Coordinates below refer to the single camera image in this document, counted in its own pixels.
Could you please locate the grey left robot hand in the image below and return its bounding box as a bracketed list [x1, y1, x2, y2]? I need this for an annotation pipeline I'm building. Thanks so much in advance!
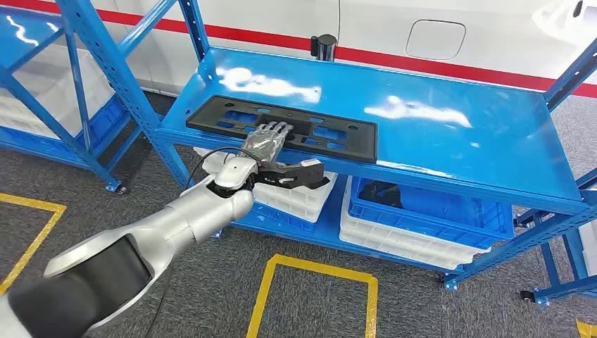
[240, 121, 295, 168]

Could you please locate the long black plastic part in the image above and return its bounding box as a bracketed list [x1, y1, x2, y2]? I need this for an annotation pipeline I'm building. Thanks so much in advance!
[185, 95, 378, 164]

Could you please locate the small black plastic part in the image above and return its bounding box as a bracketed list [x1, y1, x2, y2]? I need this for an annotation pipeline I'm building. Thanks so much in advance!
[359, 180, 405, 209]

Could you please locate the white plastic crate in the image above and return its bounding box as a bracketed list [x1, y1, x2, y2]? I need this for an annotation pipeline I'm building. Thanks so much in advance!
[578, 223, 597, 277]
[339, 228, 477, 273]
[253, 191, 325, 224]
[193, 146, 338, 206]
[0, 46, 115, 141]
[339, 177, 491, 262]

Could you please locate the blue plastic crate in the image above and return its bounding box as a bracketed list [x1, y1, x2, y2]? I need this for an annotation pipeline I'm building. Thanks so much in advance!
[348, 176, 514, 251]

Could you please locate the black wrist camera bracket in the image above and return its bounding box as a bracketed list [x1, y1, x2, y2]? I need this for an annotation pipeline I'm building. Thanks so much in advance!
[253, 160, 331, 190]

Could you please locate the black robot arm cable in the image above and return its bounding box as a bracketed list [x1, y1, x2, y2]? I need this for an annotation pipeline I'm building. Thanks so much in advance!
[149, 146, 258, 338]

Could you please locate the black chrome stanchion post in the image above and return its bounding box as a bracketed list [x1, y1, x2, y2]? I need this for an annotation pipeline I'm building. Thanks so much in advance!
[310, 34, 338, 63]

